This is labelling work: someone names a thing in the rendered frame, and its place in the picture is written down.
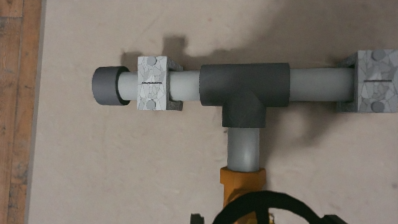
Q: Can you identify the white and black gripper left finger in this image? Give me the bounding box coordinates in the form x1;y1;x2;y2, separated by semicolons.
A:
190;214;205;224

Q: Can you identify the grey pipe manifold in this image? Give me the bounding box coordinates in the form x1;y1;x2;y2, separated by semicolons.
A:
91;49;398;224

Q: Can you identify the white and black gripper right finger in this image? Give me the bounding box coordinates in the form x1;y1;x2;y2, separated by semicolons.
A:
321;214;348;224

